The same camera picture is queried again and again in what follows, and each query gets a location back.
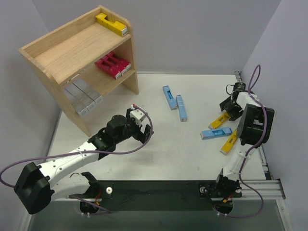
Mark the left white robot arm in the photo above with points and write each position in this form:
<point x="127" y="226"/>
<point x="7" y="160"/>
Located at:
<point x="38" y="185"/>

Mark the blue toothpaste box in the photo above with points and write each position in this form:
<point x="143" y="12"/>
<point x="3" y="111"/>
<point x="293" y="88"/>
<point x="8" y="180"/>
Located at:
<point x="215" y="133"/>
<point x="181" y="108"/>
<point x="169" y="97"/>

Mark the aluminium frame rail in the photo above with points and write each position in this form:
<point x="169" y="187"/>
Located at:
<point x="262" y="187"/>

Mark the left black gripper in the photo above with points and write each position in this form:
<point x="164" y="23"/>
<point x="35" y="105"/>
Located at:
<point x="139" y="131"/>

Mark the yellow toothpaste box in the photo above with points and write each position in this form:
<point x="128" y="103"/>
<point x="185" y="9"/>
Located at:
<point x="228" y="145"/>
<point x="116" y="26"/>
<point x="219" y="121"/>

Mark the blue toothpaste box middle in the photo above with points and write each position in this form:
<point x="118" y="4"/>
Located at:
<point x="181" y="108"/>

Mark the wooden two-tier shelf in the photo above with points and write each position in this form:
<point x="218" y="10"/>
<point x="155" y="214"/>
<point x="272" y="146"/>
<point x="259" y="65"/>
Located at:
<point x="69" y="53"/>

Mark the pink toothpaste box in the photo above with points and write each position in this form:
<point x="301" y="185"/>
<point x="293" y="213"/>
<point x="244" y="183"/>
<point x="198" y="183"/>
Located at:
<point x="109" y="68"/>
<point x="122" y="69"/>
<point x="118" y="60"/>

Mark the blue toothpaste box near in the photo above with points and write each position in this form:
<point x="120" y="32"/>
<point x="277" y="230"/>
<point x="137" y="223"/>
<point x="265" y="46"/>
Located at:
<point x="215" y="133"/>

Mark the silver toothpaste box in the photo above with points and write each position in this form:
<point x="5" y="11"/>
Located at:
<point x="88" y="90"/>
<point x="81" y="96"/>
<point x="79" y="107"/>

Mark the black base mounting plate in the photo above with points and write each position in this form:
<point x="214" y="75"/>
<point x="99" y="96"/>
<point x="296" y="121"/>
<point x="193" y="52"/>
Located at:
<point x="155" y="195"/>

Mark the blue toothpaste box far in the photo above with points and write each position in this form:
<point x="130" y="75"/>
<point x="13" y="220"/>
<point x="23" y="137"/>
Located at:
<point x="169" y="97"/>

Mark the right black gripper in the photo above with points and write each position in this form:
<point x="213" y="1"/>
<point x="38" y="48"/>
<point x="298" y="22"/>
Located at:
<point x="230" y="109"/>

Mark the yellow toothpaste box front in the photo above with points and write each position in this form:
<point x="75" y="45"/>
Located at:
<point x="116" y="26"/>

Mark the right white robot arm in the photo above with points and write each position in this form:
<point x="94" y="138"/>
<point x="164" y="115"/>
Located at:
<point x="253" y="130"/>

